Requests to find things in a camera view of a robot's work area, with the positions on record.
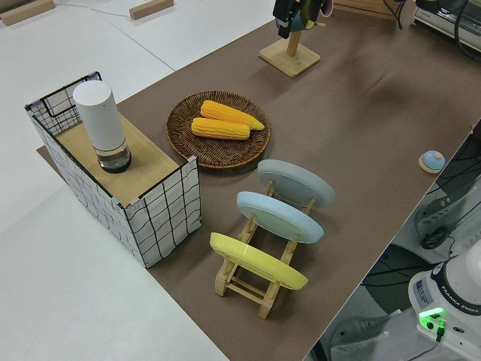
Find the light blue plate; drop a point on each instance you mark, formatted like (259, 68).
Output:
(278, 216)

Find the yellow corn cob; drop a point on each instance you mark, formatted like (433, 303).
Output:
(219, 129)
(225, 111)

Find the white power strip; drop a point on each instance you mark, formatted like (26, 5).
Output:
(436, 214)

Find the light wooden cabinet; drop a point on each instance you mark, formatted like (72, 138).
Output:
(376, 11)

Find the yellow plate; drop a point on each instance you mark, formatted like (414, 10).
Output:
(255, 261)

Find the long wooden block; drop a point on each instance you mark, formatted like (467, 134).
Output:
(22, 13)
(150, 9)

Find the wooden mug tree stand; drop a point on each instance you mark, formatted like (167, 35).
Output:
(291, 58)

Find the round brown wicker basket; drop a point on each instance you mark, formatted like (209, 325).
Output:
(221, 154)

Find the upper yellow corn cob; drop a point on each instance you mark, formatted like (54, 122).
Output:
(225, 111)

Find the dark blue mug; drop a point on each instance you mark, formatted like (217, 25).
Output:
(297, 24)

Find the pink mug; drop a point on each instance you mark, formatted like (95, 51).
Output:
(326, 7)

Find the cream toaster oven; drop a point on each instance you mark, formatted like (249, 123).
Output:
(443, 20)

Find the grey plate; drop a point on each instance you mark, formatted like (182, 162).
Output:
(297, 182)

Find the brown table mat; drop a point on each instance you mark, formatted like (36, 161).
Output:
(357, 131)

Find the black power adapter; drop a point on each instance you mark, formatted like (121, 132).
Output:
(434, 238)

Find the lower yellow corn cob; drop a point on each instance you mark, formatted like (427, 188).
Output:
(219, 129)

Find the wooden plate rack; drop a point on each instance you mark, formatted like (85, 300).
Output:
(268, 301)

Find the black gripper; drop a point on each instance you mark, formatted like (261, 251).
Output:
(286, 9)

